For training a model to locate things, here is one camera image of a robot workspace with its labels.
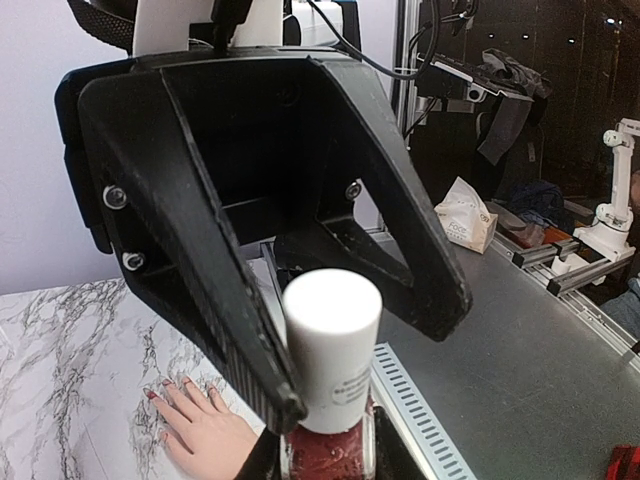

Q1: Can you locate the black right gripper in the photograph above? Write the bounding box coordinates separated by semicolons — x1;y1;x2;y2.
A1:
53;44;391;435

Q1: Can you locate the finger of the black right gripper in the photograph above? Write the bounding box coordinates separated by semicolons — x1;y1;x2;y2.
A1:
274;57;472;342

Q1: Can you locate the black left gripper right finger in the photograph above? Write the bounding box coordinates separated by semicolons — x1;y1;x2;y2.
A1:
373;406;425;480

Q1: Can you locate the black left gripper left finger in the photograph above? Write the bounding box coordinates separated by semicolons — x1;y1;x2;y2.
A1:
237;430;280;480

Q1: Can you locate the red glitter nail polish bottle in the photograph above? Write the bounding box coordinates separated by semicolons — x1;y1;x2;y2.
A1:
280;398;376;480

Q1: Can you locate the white nail polish cap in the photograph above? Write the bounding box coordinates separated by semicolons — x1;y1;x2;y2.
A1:
282;269;383;434

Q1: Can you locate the person's bare hand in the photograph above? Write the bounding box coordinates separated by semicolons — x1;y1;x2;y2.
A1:
144;377;258;480

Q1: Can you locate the white tissue pack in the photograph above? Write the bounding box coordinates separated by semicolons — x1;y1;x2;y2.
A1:
434;177;498;254

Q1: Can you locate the small white background robot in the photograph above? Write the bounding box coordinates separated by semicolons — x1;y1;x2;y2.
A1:
547;118;639;295

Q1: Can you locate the dark cloth on mount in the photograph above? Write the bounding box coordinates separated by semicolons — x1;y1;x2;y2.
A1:
477;48;553;166

